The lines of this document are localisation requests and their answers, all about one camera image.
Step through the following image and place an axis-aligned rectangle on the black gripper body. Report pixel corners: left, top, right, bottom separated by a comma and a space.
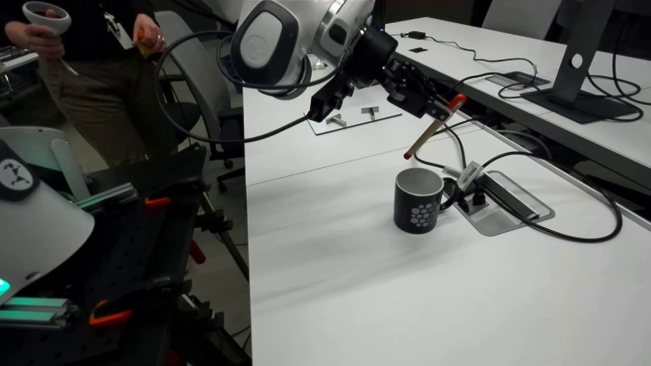
377, 50, 448, 119

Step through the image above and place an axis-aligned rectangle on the tan pen with red cap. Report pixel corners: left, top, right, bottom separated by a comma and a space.
403, 91, 469, 162

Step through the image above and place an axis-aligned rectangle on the white VR controller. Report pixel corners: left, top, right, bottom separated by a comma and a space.
20, 0, 74, 37

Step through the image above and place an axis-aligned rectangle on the black mug with white print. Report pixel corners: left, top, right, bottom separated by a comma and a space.
392, 167, 448, 236

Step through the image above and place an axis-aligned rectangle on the operator left hand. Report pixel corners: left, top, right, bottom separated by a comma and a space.
133, 13, 167, 61

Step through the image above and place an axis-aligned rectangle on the operator right hand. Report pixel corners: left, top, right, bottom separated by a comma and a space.
2, 18, 68, 64

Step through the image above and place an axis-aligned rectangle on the white flat board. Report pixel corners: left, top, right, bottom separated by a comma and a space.
308, 104, 405, 138

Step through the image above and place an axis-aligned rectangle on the black monitor stand white dot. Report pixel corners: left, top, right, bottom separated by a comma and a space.
523, 0, 646, 126

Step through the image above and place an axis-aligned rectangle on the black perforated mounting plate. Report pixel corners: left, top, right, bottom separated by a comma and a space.
80, 145, 210, 333

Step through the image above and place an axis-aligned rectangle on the seated person in dark clothes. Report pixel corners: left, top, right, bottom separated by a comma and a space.
0, 0, 180, 172

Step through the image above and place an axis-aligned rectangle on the black looped desk cable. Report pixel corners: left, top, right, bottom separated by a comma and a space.
410, 115, 471, 178

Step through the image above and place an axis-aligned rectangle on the long black cable on table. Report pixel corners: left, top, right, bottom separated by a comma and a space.
426, 33, 545, 101

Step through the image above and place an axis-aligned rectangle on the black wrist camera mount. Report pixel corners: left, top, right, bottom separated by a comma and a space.
309, 68, 357, 126

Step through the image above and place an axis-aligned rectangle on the grey desk cable port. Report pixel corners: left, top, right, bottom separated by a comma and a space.
453, 169, 557, 238

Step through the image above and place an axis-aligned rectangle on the black cable near monitor stand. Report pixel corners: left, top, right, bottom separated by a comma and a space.
583, 47, 646, 126

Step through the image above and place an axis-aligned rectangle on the thick black cable from port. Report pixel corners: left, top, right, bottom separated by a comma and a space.
484, 148, 624, 243

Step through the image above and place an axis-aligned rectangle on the black clamp with orange handle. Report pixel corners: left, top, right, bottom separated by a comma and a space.
85, 295, 136, 332
142, 194, 178, 209

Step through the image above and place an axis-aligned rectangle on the aluminium profile rail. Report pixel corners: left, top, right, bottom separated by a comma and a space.
0, 295, 76, 330

